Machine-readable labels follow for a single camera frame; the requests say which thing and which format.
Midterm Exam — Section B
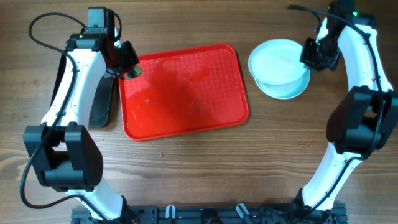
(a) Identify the green yellow sponge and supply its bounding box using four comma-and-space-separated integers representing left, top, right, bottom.
124, 65, 142, 80

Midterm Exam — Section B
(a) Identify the black rectangular water tray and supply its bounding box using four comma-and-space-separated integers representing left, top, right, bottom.
50, 55, 116, 128

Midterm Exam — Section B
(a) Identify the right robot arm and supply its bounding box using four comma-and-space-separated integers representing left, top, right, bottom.
286, 0, 397, 223

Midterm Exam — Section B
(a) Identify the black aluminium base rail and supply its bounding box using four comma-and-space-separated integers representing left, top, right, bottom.
70, 203, 348, 224

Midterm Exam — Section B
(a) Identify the red plastic tray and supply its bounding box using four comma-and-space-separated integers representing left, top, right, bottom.
119, 44, 249, 141

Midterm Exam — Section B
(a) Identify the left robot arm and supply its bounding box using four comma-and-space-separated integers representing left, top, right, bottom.
23, 7, 142, 223

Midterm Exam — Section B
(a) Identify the white plate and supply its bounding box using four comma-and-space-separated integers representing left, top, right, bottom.
248, 39, 308, 85
254, 70, 310, 100

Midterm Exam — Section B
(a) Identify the white plate top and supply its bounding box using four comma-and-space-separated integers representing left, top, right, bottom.
248, 39, 308, 85

